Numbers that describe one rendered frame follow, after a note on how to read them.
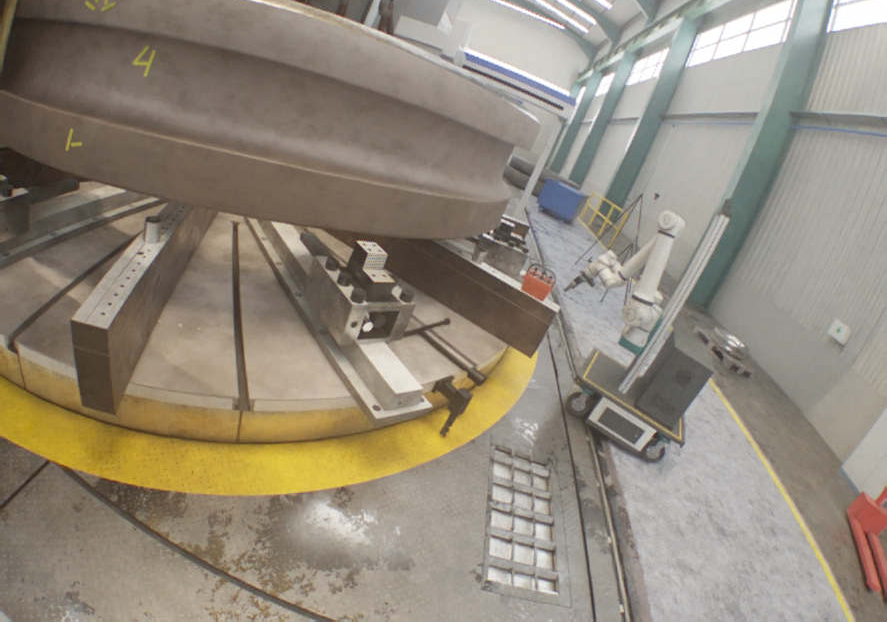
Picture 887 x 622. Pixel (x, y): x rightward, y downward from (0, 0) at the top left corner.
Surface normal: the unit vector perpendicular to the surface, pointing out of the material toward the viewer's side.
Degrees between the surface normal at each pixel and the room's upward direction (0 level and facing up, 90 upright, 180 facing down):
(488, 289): 90
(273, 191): 90
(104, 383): 90
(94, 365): 90
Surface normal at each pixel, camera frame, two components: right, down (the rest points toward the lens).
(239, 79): 0.33, 0.50
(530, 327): -0.44, 0.19
